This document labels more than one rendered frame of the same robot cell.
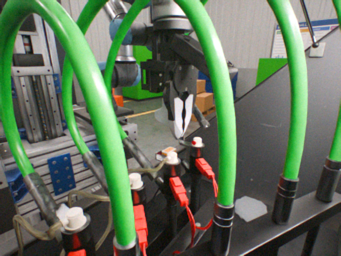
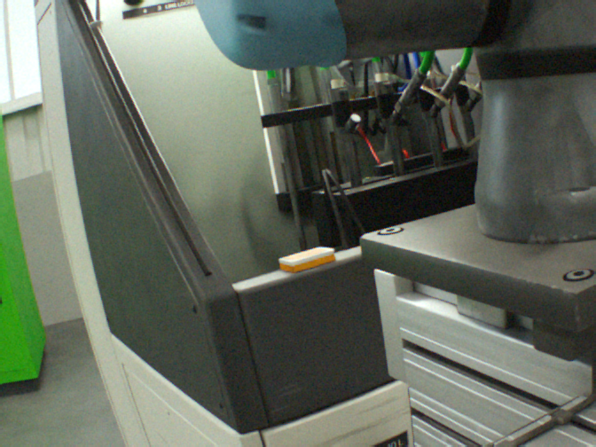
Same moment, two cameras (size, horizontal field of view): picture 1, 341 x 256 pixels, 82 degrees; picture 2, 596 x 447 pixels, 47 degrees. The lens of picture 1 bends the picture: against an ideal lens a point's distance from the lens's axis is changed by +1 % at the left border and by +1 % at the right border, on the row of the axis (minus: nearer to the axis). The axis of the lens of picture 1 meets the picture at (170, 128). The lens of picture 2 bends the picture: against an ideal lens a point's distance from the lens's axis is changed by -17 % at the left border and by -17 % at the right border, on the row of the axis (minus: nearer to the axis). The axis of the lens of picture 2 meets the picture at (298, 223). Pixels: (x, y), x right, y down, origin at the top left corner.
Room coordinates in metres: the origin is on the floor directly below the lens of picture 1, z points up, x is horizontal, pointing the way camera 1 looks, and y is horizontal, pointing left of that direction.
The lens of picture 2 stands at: (1.41, 0.36, 1.13)
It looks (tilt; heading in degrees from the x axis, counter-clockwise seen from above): 9 degrees down; 206
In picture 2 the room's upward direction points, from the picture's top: 11 degrees counter-clockwise
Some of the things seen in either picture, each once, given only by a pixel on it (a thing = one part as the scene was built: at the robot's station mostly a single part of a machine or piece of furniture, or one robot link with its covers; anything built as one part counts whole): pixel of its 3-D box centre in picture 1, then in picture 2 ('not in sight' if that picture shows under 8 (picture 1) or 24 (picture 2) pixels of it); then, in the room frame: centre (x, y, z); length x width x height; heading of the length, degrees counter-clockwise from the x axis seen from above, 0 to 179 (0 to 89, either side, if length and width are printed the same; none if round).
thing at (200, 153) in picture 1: (190, 188); (356, 158); (0.35, -0.04, 1.02); 0.05 x 0.03 x 0.21; 52
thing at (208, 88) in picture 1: (216, 80); not in sight; (6.83, -1.56, 0.61); 1.26 x 0.48 x 1.22; 45
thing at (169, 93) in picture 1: (173, 96); not in sight; (0.35, -0.01, 1.22); 0.05 x 0.02 x 0.09; 143
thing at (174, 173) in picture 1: (167, 210); (399, 148); (0.29, 0.01, 1.02); 0.05 x 0.03 x 0.21; 52
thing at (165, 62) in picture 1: (170, 60); not in sight; (0.39, 0.00, 1.28); 0.09 x 0.08 x 0.12; 53
